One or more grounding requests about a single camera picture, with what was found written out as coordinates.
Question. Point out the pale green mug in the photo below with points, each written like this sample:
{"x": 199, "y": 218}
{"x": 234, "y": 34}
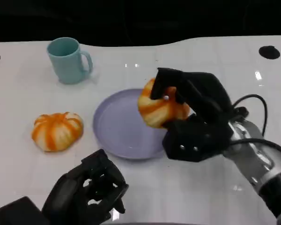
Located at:
{"x": 65, "y": 63}

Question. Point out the black backdrop cloth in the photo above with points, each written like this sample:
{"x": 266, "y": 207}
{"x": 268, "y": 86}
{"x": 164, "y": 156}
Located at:
{"x": 140, "y": 18}

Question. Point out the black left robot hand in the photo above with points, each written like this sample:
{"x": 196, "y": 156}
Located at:
{"x": 70, "y": 194}

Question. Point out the lilac plate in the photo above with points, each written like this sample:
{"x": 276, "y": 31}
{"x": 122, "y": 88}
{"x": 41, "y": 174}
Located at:
{"x": 121, "y": 131}

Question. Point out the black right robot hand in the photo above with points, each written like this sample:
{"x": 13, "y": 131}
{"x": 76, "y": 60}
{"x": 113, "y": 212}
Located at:
{"x": 201, "y": 103}

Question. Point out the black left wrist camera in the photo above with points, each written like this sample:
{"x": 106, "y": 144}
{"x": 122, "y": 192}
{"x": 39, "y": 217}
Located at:
{"x": 18, "y": 213}

